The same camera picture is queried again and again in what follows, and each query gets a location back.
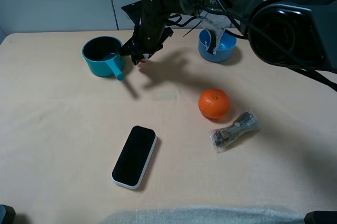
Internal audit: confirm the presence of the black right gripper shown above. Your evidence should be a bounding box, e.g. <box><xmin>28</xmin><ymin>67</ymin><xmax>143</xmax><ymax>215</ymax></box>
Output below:
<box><xmin>117</xmin><ymin>0</ymin><xmax>183</xmax><ymax>65</ymax></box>

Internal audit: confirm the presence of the small clear candy bottle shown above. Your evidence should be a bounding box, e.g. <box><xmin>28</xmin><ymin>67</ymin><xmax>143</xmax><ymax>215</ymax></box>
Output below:
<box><xmin>139</xmin><ymin>53</ymin><xmax>151</xmax><ymax>63</ymax></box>

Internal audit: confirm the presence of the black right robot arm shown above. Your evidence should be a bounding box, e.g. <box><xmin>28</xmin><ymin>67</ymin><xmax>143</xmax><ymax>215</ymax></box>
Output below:
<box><xmin>118</xmin><ymin>0</ymin><xmax>336</xmax><ymax>72</ymax></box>

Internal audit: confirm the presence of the black object bottom left corner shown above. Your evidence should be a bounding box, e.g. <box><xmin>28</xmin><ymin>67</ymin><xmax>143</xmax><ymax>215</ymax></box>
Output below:
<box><xmin>0</xmin><ymin>204</ymin><xmax>16</xmax><ymax>224</ymax></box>

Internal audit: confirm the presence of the black object corner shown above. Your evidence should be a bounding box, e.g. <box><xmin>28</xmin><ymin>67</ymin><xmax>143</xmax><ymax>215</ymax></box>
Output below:
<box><xmin>0</xmin><ymin>204</ymin><xmax>16</xmax><ymax>224</ymax></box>
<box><xmin>304</xmin><ymin>211</ymin><xmax>337</xmax><ymax>224</ymax></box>

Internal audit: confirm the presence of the black object bottom right corner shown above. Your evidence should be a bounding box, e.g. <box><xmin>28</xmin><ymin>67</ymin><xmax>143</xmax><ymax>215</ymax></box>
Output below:
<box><xmin>304</xmin><ymin>211</ymin><xmax>337</xmax><ymax>224</ymax></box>

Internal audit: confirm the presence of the orange mandarin fruit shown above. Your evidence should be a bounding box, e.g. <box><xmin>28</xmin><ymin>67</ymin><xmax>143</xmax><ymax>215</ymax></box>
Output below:
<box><xmin>198</xmin><ymin>89</ymin><xmax>230</xmax><ymax>120</ymax></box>

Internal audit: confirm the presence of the blue plastic bowl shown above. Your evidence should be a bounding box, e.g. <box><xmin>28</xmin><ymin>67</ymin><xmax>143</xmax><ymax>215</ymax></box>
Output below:
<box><xmin>198</xmin><ymin>29</ymin><xmax>236</xmax><ymax>62</ymax></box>

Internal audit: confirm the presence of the black and white eraser block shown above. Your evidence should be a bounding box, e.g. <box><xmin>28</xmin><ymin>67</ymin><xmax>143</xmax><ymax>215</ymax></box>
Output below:
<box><xmin>111</xmin><ymin>125</ymin><xmax>157</xmax><ymax>190</ymax></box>

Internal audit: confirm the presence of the clear packet of dark snack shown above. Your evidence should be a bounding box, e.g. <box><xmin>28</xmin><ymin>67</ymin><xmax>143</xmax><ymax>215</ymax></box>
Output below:
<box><xmin>210</xmin><ymin>108</ymin><xmax>261</xmax><ymax>153</ymax></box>

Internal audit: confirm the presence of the grey cloth at table edge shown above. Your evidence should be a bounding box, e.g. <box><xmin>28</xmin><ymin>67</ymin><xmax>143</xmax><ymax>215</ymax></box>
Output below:
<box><xmin>101</xmin><ymin>207</ymin><xmax>304</xmax><ymax>224</ymax></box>

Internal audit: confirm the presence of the teal saucepan with handle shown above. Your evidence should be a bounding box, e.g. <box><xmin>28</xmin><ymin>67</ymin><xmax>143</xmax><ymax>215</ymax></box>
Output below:
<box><xmin>82</xmin><ymin>36</ymin><xmax>125</xmax><ymax>81</ymax></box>

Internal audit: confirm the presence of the clear plastic cable wrap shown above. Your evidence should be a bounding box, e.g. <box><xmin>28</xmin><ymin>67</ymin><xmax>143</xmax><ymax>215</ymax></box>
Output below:
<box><xmin>198</xmin><ymin>13</ymin><xmax>226</xmax><ymax>55</ymax></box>

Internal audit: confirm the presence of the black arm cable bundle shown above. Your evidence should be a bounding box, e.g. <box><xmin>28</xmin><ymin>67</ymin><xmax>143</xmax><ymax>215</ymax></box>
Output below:
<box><xmin>163</xmin><ymin>0</ymin><xmax>337</xmax><ymax>92</ymax></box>

